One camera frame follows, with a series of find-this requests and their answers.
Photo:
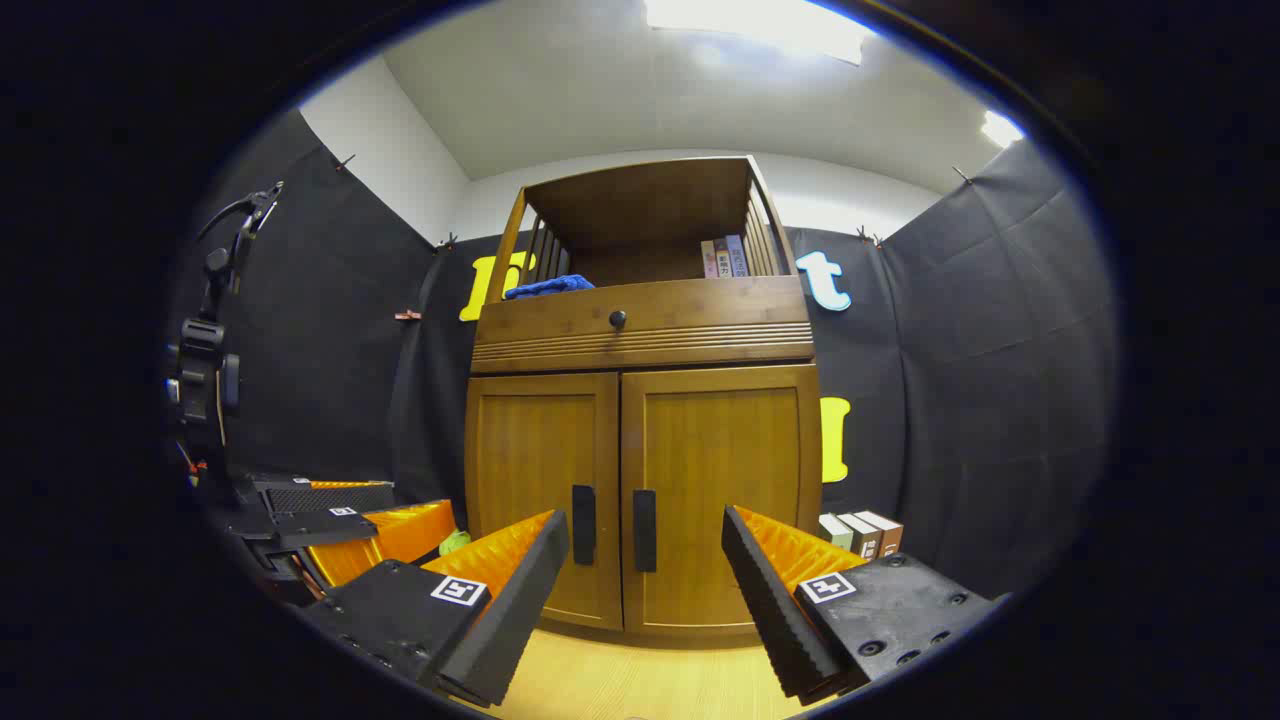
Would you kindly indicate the wooden drawer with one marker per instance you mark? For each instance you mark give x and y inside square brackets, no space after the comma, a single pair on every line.
[700,325]

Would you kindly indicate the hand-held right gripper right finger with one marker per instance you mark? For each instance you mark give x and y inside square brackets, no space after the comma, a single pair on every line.
[770,600]

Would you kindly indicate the dark red book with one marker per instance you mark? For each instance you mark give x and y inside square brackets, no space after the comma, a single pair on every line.
[721,259]

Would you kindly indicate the dark spine book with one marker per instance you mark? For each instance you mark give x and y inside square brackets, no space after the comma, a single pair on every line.
[860,535]

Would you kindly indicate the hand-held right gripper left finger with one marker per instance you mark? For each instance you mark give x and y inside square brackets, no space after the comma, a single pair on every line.
[520,600]

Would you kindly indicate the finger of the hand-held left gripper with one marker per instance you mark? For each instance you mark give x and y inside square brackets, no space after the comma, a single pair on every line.
[400,535]
[330,497]

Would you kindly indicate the grey spine book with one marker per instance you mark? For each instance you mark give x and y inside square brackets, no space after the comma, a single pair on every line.
[834,530]

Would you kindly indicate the brown spine book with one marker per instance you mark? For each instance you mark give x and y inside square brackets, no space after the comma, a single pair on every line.
[885,530]

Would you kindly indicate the blue cloth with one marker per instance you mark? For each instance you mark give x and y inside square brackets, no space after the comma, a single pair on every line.
[545,288]

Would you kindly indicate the pink book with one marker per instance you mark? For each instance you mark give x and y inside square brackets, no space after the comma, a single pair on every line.
[708,260]

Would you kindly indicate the wooden double-door shoe cabinet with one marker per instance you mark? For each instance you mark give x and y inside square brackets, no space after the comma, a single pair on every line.
[640,340]

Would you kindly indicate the black backdrop cloth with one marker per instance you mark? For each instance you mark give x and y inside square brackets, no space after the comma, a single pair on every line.
[980,380]

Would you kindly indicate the wooden cabinet door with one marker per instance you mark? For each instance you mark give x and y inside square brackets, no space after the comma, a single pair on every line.
[530,470]
[730,450]

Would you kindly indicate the small ceiling light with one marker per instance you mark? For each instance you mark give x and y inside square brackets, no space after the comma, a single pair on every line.
[1000,128]

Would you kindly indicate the green toy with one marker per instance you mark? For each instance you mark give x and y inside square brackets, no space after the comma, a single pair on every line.
[455,543]

